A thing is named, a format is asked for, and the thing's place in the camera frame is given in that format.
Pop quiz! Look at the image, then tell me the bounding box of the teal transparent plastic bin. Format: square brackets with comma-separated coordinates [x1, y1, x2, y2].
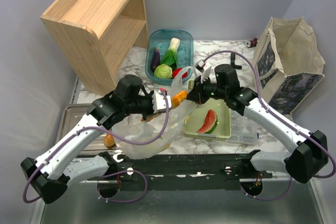
[144, 29, 194, 86]

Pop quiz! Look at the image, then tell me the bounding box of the black T-shaped pipe fitting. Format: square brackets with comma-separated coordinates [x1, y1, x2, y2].
[230, 52, 242, 70]

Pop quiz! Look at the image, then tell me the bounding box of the red toy pepper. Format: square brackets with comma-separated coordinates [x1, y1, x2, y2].
[172, 68, 182, 79]

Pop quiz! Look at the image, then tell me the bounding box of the metal baking tray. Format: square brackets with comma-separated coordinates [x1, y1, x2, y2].
[55, 103, 121, 157]

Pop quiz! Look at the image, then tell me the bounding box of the clear plastic grocery bag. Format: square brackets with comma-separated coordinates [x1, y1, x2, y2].
[111, 66, 200, 159]

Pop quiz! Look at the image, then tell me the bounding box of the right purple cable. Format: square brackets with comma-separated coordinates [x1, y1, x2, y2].
[203, 50, 336, 200]

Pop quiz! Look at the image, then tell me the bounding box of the green toy cabbage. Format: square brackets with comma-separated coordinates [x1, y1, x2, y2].
[154, 64, 173, 79]

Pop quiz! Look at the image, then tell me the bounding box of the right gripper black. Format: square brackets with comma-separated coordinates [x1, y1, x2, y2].
[186, 74, 228, 104]

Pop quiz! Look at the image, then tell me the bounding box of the toy watermelon slice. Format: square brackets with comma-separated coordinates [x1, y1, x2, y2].
[197, 110, 218, 134]

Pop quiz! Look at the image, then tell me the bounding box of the light green plastic basket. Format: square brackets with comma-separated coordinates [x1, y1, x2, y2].
[184, 98, 231, 141]

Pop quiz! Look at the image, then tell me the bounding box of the purple toy eggplant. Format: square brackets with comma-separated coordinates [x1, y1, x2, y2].
[150, 47, 160, 72]

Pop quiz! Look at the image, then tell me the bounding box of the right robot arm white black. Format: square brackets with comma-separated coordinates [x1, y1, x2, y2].
[187, 64, 329, 184]

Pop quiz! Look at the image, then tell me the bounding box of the clear plastic compartment box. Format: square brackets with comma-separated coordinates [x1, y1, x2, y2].
[228, 110, 259, 145]

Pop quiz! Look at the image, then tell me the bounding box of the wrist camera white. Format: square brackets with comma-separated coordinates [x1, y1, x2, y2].
[152, 88, 172, 113]
[195, 60, 212, 83]

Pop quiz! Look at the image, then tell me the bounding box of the canvas tote bag with print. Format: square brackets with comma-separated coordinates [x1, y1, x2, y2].
[253, 18, 325, 114]

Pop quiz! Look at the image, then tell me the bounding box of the small red black connector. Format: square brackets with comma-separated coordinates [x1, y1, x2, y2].
[246, 38, 258, 48]

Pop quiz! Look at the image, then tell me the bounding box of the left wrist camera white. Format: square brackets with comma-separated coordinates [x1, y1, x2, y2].
[152, 88, 172, 113]

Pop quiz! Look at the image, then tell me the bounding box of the aluminium frame rail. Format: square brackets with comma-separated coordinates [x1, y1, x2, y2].
[80, 177, 118, 184]

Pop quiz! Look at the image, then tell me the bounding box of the toy baguette bread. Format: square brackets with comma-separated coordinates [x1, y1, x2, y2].
[141, 91, 187, 122]

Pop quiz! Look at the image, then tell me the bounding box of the toy bok choy green white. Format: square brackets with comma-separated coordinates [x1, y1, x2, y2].
[160, 38, 180, 70]

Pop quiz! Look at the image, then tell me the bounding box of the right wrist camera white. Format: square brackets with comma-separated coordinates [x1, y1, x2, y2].
[195, 60, 212, 83]

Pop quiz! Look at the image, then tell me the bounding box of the wooden shelf unit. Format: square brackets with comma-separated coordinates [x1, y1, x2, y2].
[40, 0, 149, 95]

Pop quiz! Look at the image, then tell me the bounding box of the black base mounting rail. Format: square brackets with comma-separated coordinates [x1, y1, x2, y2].
[99, 152, 272, 191]

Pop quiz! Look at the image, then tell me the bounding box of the orange glazed bread bun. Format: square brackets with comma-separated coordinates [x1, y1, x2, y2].
[103, 134, 115, 149]

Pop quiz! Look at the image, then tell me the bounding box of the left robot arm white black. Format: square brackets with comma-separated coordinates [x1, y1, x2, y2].
[20, 74, 170, 204]

